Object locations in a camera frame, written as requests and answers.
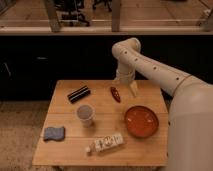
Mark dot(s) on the black striped rectangular block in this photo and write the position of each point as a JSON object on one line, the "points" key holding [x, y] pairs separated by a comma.
{"points": [[78, 94]]}

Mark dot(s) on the red chili pepper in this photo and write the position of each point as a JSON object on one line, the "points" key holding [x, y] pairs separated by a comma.
{"points": [[115, 94]]}

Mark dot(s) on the wooden table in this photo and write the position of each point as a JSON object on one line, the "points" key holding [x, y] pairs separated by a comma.
{"points": [[108, 119]]}

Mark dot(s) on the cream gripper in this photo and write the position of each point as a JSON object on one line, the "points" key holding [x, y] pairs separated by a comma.
{"points": [[127, 79]]}

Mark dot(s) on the orange bowl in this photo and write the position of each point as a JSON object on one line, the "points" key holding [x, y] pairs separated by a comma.
{"points": [[141, 121]]}

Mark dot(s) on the blue sponge cloth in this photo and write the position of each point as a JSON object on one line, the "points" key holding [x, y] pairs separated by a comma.
{"points": [[53, 133]]}

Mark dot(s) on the long wooden counter ledge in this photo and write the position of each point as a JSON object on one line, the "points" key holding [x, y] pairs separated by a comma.
{"points": [[190, 30]]}

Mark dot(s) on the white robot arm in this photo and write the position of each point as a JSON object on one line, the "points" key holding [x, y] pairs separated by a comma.
{"points": [[190, 130]]}

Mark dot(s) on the clear plastic cup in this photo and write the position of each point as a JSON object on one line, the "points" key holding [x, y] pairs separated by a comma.
{"points": [[85, 113]]}

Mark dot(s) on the white labelled bottle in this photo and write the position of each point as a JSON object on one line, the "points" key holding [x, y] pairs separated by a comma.
{"points": [[105, 143]]}

